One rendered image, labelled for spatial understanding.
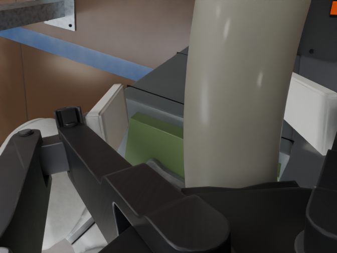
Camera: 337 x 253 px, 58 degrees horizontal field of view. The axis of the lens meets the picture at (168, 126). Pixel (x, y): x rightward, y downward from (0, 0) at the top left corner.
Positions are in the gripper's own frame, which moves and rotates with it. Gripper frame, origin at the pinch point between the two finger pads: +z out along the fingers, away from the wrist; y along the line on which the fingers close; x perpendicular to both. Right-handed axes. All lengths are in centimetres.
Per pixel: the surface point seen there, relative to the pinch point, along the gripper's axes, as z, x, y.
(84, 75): 152, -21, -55
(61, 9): 146, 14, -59
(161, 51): 133, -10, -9
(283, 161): 36.6, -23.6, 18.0
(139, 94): 51, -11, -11
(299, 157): 112, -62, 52
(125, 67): 142, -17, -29
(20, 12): 121, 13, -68
